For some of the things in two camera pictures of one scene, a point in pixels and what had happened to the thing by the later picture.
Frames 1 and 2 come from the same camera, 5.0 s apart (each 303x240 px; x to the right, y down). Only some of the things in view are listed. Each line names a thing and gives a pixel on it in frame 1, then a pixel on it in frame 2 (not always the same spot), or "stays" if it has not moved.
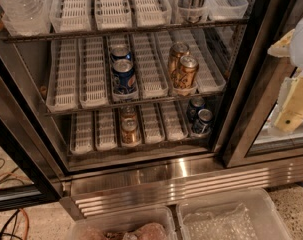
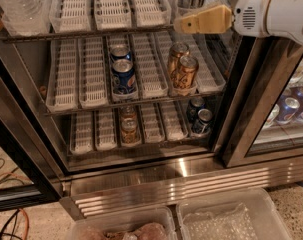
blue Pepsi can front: (124, 77) stays
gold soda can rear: (177, 52) stays
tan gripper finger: (297, 104) -> (250, 3)
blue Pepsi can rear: (119, 52) stays
